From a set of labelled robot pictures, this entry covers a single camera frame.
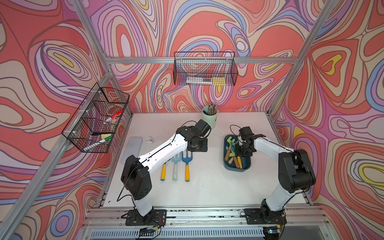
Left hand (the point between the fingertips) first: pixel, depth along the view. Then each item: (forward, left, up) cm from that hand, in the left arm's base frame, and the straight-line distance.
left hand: (205, 148), depth 81 cm
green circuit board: (-36, +29, -18) cm, 50 cm away
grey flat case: (+10, +47, -15) cm, 50 cm away
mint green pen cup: (+26, -6, -5) cm, 27 cm away
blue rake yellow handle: (+1, +11, -16) cm, 19 cm away
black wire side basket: (+3, +58, +13) cm, 59 cm away
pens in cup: (+31, -6, 0) cm, 32 cm away
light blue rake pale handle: (-7, +18, -15) cm, 24 cm away
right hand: (+2, -22, -14) cm, 27 cm away
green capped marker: (-2, +50, +11) cm, 51 cm away
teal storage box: (0, -27, -15) cm, 31 cm away
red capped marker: (+11, +44, +17) cm, 49 cm away
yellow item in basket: (+37, -9, +19) cm, 42 cm away
